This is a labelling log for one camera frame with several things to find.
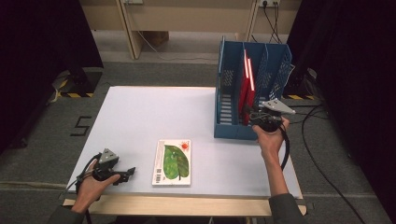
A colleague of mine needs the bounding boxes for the hand-held gripper black cable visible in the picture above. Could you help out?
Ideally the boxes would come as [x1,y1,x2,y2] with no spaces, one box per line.
[74,151,103,224]
[277,119,291,172]

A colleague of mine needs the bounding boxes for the left hand-held gripper black cable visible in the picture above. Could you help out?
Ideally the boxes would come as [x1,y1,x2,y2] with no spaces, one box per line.
[74,151,103,224]

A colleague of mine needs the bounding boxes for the blue plastic file rack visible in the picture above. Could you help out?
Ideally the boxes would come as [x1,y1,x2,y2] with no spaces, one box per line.
[213,35,294,141]

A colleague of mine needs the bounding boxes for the person's left hand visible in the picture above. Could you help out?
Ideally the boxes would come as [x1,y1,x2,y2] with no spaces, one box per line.
[70,160,122,215]

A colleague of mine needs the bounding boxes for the black curtain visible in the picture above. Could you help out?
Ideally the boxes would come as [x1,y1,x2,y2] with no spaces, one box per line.
[0,0,104,154]
[285,0,396,214]

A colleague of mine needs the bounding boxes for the cardboard box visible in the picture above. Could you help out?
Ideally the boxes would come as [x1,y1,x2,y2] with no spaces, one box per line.
[145,31,170,49]

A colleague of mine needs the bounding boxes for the person's right hand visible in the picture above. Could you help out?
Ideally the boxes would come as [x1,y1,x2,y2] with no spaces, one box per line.
[251,117,290,161]

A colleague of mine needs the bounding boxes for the black power cables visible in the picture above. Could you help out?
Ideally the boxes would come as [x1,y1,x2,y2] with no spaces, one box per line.
[250,2,282,44]

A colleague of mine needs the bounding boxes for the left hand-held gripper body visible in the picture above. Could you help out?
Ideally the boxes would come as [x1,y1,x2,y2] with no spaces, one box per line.
[92,147,126,182]

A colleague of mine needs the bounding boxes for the black floor cable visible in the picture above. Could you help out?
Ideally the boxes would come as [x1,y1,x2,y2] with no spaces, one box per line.
[279,104,369,224]

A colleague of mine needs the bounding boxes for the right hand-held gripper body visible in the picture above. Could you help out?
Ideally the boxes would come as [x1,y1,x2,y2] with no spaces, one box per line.
[250,97,296,133]

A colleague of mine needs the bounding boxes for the black stand base, striped tape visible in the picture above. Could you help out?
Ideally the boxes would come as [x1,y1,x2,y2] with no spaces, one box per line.
[57,67,104,99]
[282,65,319,101]

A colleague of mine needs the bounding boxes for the white book with green leaf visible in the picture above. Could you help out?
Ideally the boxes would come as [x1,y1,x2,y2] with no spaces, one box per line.
[151,138,192,187]

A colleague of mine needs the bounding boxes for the right hand-held gripper black cable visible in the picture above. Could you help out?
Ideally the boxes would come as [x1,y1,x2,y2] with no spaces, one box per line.
[277,119,291,172]

